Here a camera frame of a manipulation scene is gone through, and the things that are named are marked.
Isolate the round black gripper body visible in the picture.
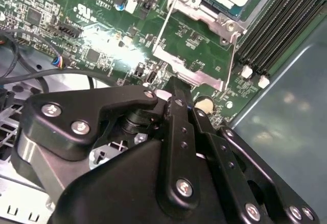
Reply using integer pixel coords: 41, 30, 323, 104
51, 142, 247, 224

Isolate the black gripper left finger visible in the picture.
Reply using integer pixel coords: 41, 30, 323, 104
10, 77, 201, 211

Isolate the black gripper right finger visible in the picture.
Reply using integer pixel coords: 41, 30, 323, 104
181, 81, 320, 224

